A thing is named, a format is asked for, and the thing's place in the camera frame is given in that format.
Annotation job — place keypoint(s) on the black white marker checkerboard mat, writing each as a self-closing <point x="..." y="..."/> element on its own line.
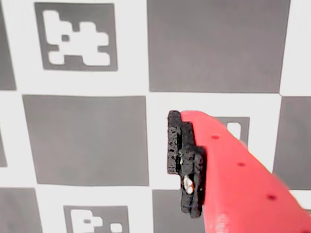
<point x="85" y="140"/>

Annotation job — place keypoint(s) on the orange-red gripper finger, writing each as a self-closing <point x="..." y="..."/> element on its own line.
<point x="230" y="182"/>

